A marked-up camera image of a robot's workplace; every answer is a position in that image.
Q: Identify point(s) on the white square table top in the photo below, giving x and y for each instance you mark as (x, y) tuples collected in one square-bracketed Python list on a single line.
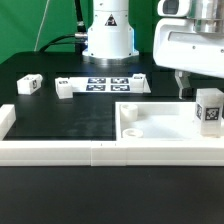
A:
[(159, 121)]

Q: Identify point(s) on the white marker tag sheet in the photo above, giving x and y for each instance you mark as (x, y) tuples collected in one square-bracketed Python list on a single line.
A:
[(104, 84)]

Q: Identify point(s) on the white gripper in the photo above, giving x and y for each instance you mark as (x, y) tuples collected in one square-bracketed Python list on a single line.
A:
[(190, 37)]

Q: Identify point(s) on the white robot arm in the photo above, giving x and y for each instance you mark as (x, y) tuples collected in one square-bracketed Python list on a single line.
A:
[(110, 37)]

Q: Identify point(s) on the white U-shaped fence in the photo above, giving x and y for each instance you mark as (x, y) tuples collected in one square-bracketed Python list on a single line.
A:
[(127, 152)]

